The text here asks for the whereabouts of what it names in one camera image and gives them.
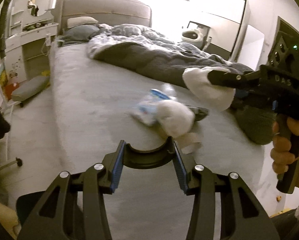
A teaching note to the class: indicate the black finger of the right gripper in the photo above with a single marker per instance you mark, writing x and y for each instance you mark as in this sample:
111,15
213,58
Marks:
245,81

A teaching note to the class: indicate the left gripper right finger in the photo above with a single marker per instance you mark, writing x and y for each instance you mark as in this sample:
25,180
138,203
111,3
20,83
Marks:
242,215

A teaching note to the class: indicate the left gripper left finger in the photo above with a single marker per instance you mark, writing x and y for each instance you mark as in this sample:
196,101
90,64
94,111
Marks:
73,206

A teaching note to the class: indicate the white tissue wad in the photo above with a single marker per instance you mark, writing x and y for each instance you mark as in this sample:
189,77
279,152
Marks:
216,97

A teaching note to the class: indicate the black curved plastic piece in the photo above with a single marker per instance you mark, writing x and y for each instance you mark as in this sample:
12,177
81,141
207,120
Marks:
145,160

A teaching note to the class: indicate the white fluffy tissue ball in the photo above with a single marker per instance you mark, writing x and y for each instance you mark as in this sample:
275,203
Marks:
175,118

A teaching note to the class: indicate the person's right hand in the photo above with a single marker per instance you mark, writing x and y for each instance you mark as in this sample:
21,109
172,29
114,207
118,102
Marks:
281,152

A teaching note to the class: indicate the dark brown door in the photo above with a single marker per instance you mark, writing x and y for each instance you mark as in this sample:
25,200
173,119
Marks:
286,28

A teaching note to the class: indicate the white wardrobe with dark trim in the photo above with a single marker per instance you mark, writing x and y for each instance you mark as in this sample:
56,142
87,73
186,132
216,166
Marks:
227,20

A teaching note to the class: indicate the white cat bed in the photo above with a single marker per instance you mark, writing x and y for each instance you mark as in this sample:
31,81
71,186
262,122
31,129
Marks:
193,35

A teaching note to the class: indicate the blue white wet-wipes pack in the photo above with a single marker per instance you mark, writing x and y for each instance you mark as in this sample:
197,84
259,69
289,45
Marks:
145,110

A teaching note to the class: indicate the grey fleece patterned duvet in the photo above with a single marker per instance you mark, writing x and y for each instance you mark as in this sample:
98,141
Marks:
142,50

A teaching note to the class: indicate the grey padded stool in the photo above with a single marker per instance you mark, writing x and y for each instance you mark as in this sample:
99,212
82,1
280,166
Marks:
30,89

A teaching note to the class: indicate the grey upholstered headboard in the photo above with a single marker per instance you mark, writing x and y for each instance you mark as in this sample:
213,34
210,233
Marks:
112,12

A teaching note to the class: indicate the grey-blue pillow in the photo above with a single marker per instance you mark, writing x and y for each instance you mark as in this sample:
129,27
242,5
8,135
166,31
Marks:
79,34

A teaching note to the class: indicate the white dressing table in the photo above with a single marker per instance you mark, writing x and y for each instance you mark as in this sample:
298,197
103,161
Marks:
29,37

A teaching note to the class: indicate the beige pillow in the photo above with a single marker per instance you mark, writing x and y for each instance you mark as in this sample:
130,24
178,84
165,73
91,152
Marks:
82,20

